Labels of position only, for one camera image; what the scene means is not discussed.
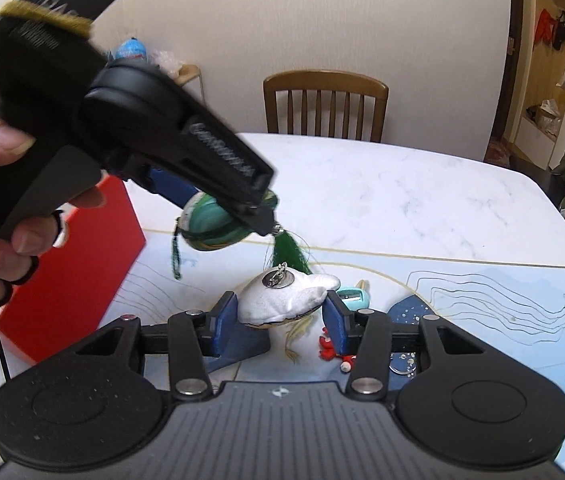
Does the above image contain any white wooden sideboard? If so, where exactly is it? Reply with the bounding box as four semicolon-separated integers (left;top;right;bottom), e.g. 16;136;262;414
172;64;204;107

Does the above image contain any dark wooden door frame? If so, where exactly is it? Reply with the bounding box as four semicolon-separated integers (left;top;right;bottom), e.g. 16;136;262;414
485;0;527;162

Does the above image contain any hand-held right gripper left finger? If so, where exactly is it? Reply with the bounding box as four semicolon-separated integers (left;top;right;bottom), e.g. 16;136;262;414
80;291;240;402

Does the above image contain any red cardboard box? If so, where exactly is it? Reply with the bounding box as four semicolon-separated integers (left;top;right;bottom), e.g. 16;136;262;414
0;175;146;364

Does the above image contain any wooden dining chair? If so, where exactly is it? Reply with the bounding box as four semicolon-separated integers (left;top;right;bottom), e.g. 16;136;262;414
263;71;389;142

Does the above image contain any blue printed table mat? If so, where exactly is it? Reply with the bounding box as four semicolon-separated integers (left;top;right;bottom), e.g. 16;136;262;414
127;230;565;467

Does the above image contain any teal oval pencil sharpener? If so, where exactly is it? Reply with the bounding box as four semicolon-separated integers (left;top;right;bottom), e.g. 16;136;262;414
335;281;371;311

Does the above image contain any metal key ring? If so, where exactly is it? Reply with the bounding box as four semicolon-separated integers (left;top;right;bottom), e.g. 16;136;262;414
389;354;419;377

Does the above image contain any white shell plush charm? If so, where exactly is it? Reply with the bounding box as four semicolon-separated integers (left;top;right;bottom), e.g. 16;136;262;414
237;265;341;329

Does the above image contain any crumpled clear plastic bag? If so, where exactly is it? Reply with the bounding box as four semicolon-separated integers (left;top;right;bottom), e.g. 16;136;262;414
150;50;186;79

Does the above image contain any green sachet pendant with tassel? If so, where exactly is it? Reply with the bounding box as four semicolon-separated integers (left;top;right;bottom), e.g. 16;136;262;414
171;189;311;282

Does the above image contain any person's left hand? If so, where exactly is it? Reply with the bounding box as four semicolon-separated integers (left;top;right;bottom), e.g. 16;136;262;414
0;105;106;306

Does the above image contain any orange hanging clothing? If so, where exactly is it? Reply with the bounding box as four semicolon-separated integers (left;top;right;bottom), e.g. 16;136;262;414
535;7;565;52

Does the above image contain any orange crab toy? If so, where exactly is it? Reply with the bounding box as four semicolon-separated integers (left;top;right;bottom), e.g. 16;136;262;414
319;327;358;374

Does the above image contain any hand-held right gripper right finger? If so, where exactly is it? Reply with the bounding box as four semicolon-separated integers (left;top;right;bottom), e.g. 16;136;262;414
321;291;483;402

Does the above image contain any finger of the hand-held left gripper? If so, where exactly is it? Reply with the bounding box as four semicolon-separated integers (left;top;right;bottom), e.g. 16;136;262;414
232;194;284;239
143;166;201;209

